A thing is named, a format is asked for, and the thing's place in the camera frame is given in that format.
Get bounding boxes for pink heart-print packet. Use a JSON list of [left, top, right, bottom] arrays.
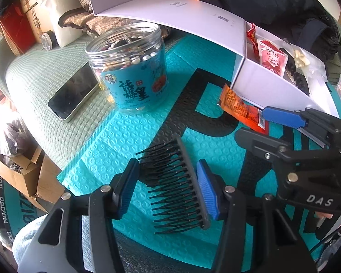
[[256, 38, 289, 76]]

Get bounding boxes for black wavy hair comb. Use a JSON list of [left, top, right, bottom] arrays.
[[283, 53, 311, 95]]

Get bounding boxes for red box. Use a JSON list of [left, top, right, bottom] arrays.
[[0, 2, 37, 56]]

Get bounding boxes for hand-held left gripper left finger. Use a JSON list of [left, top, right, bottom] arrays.
[[17, 159, 140, 273]]

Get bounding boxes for white flower in clear bag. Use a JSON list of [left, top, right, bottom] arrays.
[[288, 43, 329, 78]]

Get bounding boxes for clear jar with blue label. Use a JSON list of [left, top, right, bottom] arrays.
[[84, 22, 169, 115]]

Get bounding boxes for dark jacket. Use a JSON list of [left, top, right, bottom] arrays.
[[198, 0, 341, 61]]

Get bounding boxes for teal printed bag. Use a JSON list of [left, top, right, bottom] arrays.
[[0, 162, 47, 235]]

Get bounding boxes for brown cardboard box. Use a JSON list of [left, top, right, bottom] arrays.
[[16, 0, 61, 44]]

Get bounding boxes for crumpled clear plastic bag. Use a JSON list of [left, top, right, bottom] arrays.
[[0, 116, 32, 172]]

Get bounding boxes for grey cloth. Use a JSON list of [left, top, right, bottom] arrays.
[[12, 213, 84, 273]]

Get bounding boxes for black cable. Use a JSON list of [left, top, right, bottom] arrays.
[[309, 213, 341, 252]]

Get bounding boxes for teal bubble mailer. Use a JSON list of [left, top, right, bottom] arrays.
[[56, 31, 341, 273]]

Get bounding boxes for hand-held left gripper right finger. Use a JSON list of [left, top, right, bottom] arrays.
[[196, 159, 313, 273]]

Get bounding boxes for black toothed hair comb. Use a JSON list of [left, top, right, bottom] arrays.
[[135, 135, 211, 235]]

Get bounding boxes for white cardboard gift box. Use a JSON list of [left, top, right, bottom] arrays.
[[86, 0, 341, 149]]

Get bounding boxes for orange snack packet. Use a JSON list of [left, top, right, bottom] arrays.
[[218, 83, 269, 135]]

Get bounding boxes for green quilted mat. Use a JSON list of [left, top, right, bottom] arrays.
[[0, 33, 172, 163]]

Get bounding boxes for red candy packet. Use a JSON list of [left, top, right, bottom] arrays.
[[245, 22, 260, 55]]

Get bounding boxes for black smartphone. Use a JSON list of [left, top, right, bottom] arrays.
[[47, 62, 100, 124]]

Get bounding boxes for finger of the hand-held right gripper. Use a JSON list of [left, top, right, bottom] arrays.
[[234, 129, 316, 183], [262, 106, 341, 149]]

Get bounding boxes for open cardboard box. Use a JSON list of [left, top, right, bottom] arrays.
[[0, 144, 63, 214]]

